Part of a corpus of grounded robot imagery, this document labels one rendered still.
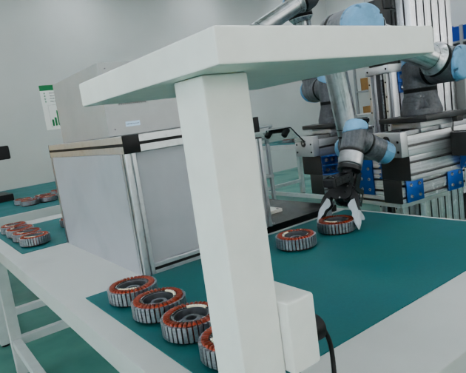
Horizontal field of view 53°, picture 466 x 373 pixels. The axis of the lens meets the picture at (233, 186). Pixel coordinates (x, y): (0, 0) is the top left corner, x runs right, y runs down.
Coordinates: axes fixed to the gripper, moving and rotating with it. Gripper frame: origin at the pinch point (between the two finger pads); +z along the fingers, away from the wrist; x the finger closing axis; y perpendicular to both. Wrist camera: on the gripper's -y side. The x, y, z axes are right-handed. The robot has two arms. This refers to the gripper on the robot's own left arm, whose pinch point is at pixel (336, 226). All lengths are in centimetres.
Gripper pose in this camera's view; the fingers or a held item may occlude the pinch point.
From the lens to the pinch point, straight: 142.3
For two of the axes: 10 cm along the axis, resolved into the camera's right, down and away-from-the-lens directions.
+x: -7.5, 0.1, 6.6
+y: 6.2, 3.3, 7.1
